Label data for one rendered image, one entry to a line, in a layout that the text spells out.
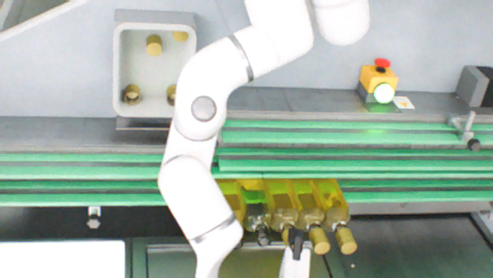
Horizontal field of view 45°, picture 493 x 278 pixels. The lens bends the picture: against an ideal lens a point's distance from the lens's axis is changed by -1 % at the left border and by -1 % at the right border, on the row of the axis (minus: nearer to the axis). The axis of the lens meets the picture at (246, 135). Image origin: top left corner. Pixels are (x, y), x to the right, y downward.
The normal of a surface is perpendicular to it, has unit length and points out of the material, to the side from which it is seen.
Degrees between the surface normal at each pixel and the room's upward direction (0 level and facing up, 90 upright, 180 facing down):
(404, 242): 89
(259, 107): 90
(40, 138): 90
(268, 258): 90
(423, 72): 0
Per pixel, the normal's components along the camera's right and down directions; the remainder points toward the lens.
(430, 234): 0.11, -0.84
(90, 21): 0.16, 0.54
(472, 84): -0.98, -0.01
